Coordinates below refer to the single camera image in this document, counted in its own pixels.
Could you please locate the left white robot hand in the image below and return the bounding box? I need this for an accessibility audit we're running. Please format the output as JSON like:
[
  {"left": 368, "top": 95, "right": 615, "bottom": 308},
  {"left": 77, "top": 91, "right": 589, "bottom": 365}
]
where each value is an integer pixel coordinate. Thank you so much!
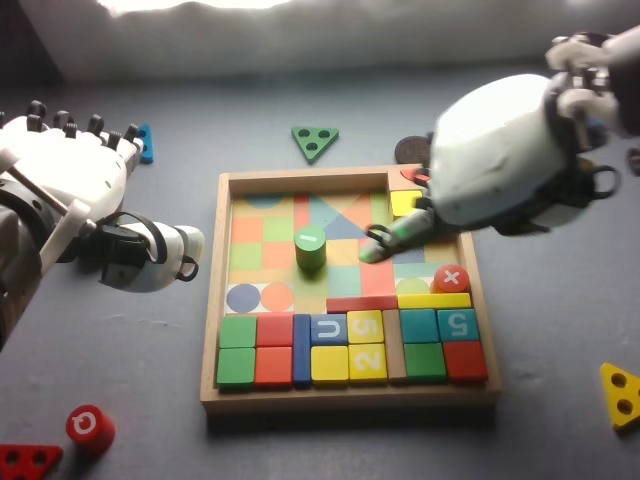
[{"left": 0, "top": 99, "right": 206, "bottom": 295}]

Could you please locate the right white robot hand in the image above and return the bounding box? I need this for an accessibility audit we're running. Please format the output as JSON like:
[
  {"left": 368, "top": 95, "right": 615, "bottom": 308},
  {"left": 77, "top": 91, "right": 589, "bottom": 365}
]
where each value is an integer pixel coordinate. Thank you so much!
[{"left": 358, "top": 73, "right": 622, "bottom": 265}]

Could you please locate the red cylinder block cross sign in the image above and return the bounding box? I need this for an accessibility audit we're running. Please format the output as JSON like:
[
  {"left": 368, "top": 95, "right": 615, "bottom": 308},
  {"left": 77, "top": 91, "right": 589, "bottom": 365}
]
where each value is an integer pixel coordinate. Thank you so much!
[{"left": 430, "top": 264, "right": 471, "bottom": 295}]

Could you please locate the green cylinder block minus sign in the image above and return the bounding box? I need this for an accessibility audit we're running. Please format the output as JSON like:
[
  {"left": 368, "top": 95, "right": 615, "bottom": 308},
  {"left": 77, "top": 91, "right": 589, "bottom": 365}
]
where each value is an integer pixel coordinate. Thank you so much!
[{"left": 293, "top": 225, "right": 327, "bottom": 271}]

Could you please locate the blue triangle block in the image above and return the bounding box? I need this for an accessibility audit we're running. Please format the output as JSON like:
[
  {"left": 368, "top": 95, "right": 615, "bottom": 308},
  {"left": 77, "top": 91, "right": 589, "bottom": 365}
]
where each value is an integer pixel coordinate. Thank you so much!
[{"left": 137, "top": 123, "right": 155, "bottom": 165}]

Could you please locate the yellow cube block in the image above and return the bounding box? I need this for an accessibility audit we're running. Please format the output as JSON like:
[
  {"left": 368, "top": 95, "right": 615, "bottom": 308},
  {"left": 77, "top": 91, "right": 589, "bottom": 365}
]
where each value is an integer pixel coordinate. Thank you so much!
[{"left": 389, "top": 189, "right": 426, "bottom": 219}]

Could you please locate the green triangle block with holes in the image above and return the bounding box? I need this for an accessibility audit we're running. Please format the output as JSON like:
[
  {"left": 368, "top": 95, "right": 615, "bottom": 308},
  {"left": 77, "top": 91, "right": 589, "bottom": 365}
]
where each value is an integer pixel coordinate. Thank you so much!
[{"left": 290, "top": 126, "right": 341, "bottom": 166}]

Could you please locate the yellow triangle block with holes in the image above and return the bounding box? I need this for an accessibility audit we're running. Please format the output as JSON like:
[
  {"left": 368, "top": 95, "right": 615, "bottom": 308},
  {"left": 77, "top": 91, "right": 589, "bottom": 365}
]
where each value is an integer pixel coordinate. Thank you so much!
[{"left": 599, "top": 362, "right": 640, "bottom": 432}]

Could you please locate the red cylinder block letter Q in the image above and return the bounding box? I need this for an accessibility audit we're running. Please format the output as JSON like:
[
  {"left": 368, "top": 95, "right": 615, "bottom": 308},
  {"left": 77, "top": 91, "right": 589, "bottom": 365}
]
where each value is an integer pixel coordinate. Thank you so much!
[{"left": 64, "top": 404, "right": 116, "bottom": 454}]

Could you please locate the red triangle block with holes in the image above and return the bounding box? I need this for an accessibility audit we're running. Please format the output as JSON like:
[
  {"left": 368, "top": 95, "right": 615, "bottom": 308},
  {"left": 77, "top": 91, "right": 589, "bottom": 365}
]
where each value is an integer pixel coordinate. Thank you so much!
[{"left": 0, "top": 444, "right": 64, "bottom": 480}]

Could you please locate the dark chocolate toy cookie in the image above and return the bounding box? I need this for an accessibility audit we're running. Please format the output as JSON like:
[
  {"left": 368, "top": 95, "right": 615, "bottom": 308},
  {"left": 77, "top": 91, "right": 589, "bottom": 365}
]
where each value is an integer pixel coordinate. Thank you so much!
[{"left": 393, "top": 135, "right": 435, "bottom": 165}]

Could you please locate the white backdrop sheet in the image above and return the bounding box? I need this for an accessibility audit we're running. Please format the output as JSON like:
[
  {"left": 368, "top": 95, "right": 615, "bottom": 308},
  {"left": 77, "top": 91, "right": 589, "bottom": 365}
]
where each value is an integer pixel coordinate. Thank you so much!
[{"left": 19, "top": 0, "right": 640, "bottom": 84}]

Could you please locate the grey table cloth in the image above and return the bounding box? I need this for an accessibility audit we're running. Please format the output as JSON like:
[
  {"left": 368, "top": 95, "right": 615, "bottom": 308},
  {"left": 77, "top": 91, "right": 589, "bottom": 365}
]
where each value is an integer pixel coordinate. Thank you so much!
[{"left": 0, "top": 64, "right": 640, "bottom": 480}]

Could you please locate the wooden puzzle tray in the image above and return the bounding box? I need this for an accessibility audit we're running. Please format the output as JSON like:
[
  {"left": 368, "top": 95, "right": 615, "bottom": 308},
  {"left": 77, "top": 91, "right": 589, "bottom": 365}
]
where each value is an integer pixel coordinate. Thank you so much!
[{"left": 199, "top": 163, "right": 503, "bottom": 415}]

